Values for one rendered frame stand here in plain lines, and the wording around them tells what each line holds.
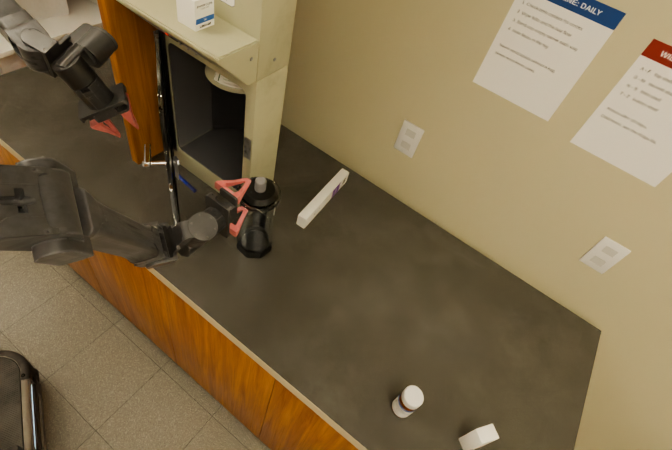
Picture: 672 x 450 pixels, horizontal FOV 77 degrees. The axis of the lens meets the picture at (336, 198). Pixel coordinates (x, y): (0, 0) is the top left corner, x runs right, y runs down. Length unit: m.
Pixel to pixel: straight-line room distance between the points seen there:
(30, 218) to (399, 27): 0.98
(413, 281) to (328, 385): 0.40
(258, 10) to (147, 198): 0.69
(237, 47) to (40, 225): 0.52
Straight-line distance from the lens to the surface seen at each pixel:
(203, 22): 0.94
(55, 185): 0.54
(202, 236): 0.84
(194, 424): 2.02
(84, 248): 0.56
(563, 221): 1.33
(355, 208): 1.38
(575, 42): 1.11
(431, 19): 1.19
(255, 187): 1.04
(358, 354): 1.13
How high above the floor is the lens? 1.96
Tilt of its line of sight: 47 degrees down
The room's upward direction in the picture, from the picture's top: 17 degrees clockwise
